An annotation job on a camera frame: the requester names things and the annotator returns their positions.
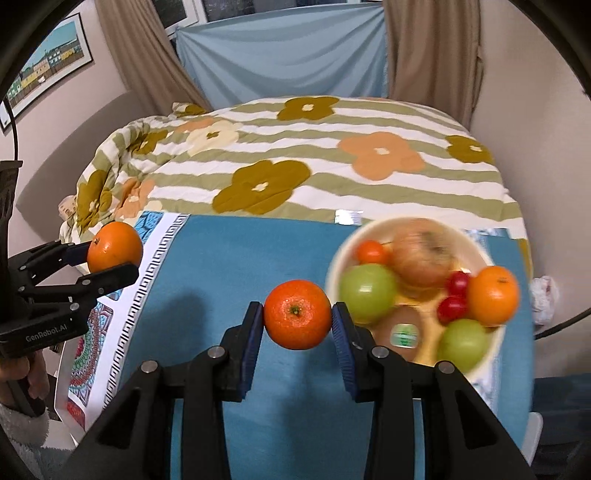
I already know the grey padded headboard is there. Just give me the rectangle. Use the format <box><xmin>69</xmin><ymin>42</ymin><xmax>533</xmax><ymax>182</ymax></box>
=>
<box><xmin>16</xmin><ymin>90</ymin><xmax>139</xmax><ymax>243</ymax></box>

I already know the red cherry tomato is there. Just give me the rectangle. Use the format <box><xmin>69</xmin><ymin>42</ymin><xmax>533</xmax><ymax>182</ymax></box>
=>
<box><xmin>447</xmin><ymin>271</ymin><xmax>472</xmax><ymax>296</ymax></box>

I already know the white patterned tablecloth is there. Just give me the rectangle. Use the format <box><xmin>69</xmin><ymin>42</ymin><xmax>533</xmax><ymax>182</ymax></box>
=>
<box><xmin>55</xmin><ymin>211</ymin><xmax>192</xmax><ymax>432</ymax></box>

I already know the large orange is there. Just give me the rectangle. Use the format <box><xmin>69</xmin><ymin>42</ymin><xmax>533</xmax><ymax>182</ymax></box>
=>
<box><xmin>467</xmin><ymin>266</ymin><xmax>520</xmax><ymax>326</ymax></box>

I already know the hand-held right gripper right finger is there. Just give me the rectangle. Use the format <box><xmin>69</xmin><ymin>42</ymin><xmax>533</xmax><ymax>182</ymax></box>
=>
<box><xmin>331</xmin><ymin>301</ymin><xmax>539</xmax><ymax>480</ymax></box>

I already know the white window frame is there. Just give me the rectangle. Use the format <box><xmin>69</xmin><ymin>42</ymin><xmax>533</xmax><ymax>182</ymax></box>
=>
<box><xmin>150</xmin><ymin>0</ymin><xmax>384</xmax><ymax>38</ymax></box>

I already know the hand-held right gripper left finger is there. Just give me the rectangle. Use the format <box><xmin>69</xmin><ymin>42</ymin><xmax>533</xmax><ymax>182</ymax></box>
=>
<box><xmin>58</xmin><ymin>301</ymin><xmax>265</xmax><ymax>480</ymax></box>

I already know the beige curtain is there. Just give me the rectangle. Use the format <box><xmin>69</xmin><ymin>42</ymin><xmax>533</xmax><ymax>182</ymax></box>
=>
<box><xmin>95</xmin><ymin>0</ymin><xmax>211</xmax><ymax>112</ymax></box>
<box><xmin>383</xmin><ymin>0</ymin><xmax>485</xmax><ymax>125</ymax></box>

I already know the person's left hand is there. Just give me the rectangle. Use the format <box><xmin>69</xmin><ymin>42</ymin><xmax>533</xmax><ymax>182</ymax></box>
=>
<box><xmin>0</xmin><ymin>356</ymin><xmax>51</xmax><ymax>407</ymax></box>

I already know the crumpled white cloth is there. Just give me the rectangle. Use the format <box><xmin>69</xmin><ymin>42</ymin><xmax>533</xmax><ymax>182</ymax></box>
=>
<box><xmin>530</xmin><ymin>275</ymin><xmax>561</xmax><ymax>326</ymax></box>

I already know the green apple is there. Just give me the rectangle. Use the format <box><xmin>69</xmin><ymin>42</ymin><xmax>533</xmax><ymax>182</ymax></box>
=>
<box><xmin>436</xmin><ymin>318</ymin><xmax>490</xmax><ymax>374</ymax></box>
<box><xmin>339</xmin><ymin>264</ymin><xmax>399</xmax><ymax>324</ymax></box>

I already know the floral striped blanket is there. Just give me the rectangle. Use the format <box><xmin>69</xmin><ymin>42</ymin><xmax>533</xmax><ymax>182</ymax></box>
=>
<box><xmin>60</xmin><ymin>95</ymin><xmax>529</xmax><ymax>241</ymax></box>

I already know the small orange-red tomato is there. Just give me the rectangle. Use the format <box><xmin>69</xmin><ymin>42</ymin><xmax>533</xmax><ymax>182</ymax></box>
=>
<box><xmin>355</xmin><ymin>240</ymin><xmax>391</xmax><ymax>266</ymax></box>

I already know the teal cloth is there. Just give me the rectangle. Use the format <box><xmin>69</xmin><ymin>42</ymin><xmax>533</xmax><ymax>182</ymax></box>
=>
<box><xmin>85</xmin><ymin>215</ymin><xmax>536</xmax><ymax>480</ymax></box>

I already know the light blue hanging sheet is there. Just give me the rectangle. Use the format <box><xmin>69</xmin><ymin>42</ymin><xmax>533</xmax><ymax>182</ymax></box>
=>
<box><xmin>175</xmin><ymin>16</ymin><xmax>389</xmax><ymax>109</ymax></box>

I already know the black cable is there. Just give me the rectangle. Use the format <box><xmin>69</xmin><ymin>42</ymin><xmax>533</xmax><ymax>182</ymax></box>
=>
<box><xmin>536</xmin><ymin>310</ymin><xmax>591</xmax><ymax>340</ymax></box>
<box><xmin>0</xmin><ymin>99</ymin><xmax>20</xmax><ymax>162</ymax></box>

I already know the red yellow apple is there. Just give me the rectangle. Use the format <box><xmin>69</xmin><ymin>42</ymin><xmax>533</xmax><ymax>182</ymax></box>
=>
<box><xmin>392</xmin><ymin>219</ymin><xmax>455</xmax><ymax>289</ymax></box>

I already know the brown kiwi with green sticker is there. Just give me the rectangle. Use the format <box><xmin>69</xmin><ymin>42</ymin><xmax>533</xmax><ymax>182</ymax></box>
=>
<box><xmin>369</xmin><ymin>305</ymin><xmax>424</xmax><ymax>358</ymax></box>

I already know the shiny foil wrapper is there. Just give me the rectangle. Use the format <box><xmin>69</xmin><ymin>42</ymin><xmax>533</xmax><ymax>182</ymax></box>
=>
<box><xmin>333</xmin><ymin>209</ymin><xmax>365</xmax><ymax>227</ymax></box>

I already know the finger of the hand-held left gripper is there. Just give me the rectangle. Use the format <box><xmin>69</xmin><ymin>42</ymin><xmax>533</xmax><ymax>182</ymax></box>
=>
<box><xmin>22</xmin><ymin>261</ymin><xmax>140</xmax><ymax>324</ymax></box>
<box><xmin>18</xmin><ymin>240</ymin><xmax>95</xmax><ymax>289</ymax></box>

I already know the cream oval bowl yellow print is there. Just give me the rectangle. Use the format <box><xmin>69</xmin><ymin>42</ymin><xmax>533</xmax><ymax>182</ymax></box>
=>
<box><xmin>325</xmin><ymin>217</ymin><xmax>520</xmax><ymax>374</ymax></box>

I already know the small dark orange tangerine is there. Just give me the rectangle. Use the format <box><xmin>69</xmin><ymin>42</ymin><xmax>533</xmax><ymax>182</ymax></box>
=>
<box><xmin>263</xmin><ymin>279</ymin><xmax>333</xmax><ymax>352</ymax></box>

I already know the medium orange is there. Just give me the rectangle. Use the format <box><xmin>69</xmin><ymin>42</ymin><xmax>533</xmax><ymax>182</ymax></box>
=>
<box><xmin>87</xmin><ymin>222</ymin><xmax>144</xmax><ymax>274</ymax></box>

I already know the framed wall poster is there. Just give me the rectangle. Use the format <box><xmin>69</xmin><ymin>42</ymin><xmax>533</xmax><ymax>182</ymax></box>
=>
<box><xmin>0</xmin><ymin>11</ymin><xmax>94</xmax><ymax>134</ymax></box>

